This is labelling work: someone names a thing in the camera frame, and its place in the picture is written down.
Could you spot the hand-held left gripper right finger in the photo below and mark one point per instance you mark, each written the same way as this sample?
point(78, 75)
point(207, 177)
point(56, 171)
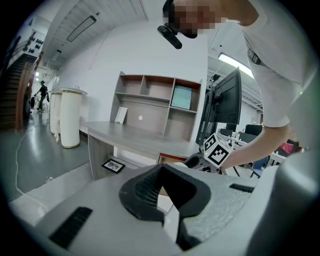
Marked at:
point(220, 215)

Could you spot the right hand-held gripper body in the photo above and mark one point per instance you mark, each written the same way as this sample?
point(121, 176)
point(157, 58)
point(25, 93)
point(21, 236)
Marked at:
point(216, 152)

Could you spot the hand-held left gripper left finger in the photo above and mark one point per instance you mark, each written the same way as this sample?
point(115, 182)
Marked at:
point(100, 220)

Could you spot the person's right forearm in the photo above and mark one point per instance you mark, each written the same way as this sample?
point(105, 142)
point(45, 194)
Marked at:
point(255, 147)

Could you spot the black monitor stand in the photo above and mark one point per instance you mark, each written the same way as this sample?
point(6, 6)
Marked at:
point(203, 130)

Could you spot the small black desktop monitor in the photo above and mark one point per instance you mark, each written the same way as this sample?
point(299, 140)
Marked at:
point(253, 129)

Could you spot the blue office chair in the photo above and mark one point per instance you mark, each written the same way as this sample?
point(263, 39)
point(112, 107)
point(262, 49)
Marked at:
point(261, 163)

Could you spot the large black monitor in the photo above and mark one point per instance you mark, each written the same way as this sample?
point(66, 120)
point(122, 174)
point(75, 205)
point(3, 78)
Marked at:
point(227, 100)

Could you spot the black-framed floor picture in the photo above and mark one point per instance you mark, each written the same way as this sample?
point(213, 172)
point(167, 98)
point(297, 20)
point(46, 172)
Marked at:
point(113, 166)

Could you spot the grey wooden shelf hutch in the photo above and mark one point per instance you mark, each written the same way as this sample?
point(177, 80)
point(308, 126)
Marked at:
point(150, 117)

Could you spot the grey wooden desk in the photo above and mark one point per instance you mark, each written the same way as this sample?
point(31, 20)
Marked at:
point(130, 136)

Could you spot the bright ceiling tube light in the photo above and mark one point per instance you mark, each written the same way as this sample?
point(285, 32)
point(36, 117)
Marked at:
point(230, 58)

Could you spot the person's white shirt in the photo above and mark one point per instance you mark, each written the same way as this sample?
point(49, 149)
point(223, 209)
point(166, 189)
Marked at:
point(275, 75)

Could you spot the white flat panel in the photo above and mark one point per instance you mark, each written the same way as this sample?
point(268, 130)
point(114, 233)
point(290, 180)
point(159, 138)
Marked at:
point(124, 116)
point(117, 115)

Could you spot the grey black chest clip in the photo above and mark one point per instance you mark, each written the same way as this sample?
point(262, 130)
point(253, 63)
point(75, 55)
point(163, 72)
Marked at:
point(253, 57)

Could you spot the white cylindrical air purifier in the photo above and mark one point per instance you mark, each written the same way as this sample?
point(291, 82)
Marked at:
point(71, 120)

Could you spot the white carved-leg stand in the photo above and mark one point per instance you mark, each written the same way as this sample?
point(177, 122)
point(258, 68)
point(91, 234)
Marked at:
point(55, 112)

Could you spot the person's head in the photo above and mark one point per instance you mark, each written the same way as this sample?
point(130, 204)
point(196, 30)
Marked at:
point(200, 17)

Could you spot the wooden staircase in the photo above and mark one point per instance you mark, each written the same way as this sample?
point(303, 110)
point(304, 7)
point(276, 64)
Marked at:
point(12, 87)

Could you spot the black-framed ceiling lamp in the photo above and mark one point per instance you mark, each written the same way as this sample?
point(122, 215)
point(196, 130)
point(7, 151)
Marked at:
point(57, 55)
point(81, 28)

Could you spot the black head-worn camera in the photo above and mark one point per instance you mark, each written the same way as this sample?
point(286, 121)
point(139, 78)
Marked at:
point(172, 37)

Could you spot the cluster of black wall ornaments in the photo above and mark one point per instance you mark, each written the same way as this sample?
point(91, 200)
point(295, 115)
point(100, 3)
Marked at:
point(38, 40)

